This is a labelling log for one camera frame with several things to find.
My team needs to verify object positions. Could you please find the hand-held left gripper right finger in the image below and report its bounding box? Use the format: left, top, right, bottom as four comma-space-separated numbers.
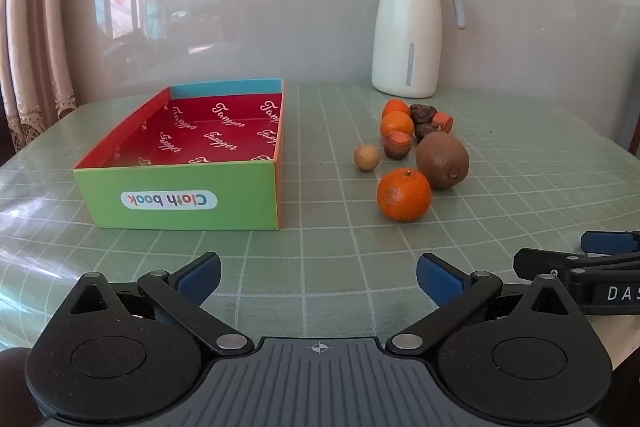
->
387, 252, 586, 356

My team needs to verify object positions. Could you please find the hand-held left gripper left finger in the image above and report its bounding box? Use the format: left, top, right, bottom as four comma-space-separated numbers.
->
62, 252, 256, 358

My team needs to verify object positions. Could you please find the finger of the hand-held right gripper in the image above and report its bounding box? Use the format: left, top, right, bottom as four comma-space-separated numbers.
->
513, 247, 640, 282
580, 230, 640, 254

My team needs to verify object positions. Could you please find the large mandarin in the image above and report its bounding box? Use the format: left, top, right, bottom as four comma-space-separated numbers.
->
377, 168, 432, 223

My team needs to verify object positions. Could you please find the brown kiwi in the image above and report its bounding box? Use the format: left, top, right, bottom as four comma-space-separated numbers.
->
416, 131, 470, 190

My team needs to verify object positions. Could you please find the brown piece with orange cut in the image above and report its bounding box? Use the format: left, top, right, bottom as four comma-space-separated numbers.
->
383, 130, 414, 160

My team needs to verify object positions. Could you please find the tan longan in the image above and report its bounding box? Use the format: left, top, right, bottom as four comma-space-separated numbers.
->
354, 144, 380, 170

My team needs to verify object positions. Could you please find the colourful cardboard box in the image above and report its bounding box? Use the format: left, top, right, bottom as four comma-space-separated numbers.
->
72, 78, 286, 232

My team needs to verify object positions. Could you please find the small mandarin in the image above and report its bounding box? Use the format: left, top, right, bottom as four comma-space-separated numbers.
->
380, 111, 415, 138
382, 99, 411, 118

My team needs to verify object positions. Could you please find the white thermos jug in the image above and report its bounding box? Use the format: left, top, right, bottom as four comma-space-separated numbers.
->
371, 0, 467, 99

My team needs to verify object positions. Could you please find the beige lace curtain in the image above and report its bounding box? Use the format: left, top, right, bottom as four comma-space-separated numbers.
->
0, 0, 78, 152

